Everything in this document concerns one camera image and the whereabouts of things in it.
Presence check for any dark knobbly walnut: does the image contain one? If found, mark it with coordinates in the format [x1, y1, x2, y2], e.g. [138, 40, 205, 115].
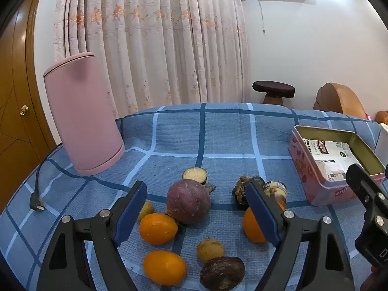
[232, 176, 266, 210]

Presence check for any orange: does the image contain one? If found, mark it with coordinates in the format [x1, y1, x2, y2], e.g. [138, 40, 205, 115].
[243, 202, 287, 243]
[143, 250, 187, 286]
[139, 213, 178, 245]

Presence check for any halved brown fruit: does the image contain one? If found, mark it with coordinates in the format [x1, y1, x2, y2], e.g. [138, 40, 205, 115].
[182, 168, 208, 186]

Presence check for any small yellow-brown round fruit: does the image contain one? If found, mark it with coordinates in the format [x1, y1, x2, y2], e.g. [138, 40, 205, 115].
[197, 238, 225, 263]

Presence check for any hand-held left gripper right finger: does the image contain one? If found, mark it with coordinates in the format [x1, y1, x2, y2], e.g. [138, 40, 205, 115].
[245, 182, 355, 291]

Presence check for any white packet in tin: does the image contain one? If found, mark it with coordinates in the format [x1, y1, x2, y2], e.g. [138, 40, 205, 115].
[303, 138, 355, 182]

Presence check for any pink floral curtain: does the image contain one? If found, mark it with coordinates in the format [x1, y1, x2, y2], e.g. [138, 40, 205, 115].
[53, 0, 249, 119]

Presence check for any dark brown wrinkled fruit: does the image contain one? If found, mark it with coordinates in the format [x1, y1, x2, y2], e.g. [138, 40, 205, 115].
[199, 256, 246, 291]

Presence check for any dark round wooden stool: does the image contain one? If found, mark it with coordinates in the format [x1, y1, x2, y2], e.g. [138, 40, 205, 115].
[252, 81, 295, 106]

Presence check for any large purple round fruit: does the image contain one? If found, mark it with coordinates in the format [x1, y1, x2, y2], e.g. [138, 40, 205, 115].
[166, 179, 216, 225]

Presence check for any air conditioner cable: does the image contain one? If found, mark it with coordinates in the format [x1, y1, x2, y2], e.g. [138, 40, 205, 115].
[241, 0, 267, 34]

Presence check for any small pale yellow fruit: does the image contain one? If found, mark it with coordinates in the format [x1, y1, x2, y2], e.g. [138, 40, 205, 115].
[137, 201, 154, 222]

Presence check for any pink cylindrical kettle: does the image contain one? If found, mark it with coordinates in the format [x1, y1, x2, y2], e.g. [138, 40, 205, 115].
[43, 52, 125, 177]

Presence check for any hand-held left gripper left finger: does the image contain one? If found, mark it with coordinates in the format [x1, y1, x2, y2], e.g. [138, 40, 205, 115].
[36, 180, 148, 291]

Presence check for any wooden door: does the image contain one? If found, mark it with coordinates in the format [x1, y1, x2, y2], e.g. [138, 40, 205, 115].
[0, 0, 61, 213]

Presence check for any pink tin box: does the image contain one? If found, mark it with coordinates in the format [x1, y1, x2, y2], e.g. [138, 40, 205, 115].
[288, 125, 386, 207]

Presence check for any black power cable with plug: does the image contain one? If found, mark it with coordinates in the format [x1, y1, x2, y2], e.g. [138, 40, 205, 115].
[29, 145, 64, 211]

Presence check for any blue plaid cloth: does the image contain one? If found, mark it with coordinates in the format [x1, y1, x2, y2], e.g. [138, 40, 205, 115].
[0, 102, 382, 291]

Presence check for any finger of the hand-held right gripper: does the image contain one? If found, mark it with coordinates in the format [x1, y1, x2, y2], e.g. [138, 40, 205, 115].
[346, 164, 388, 216]

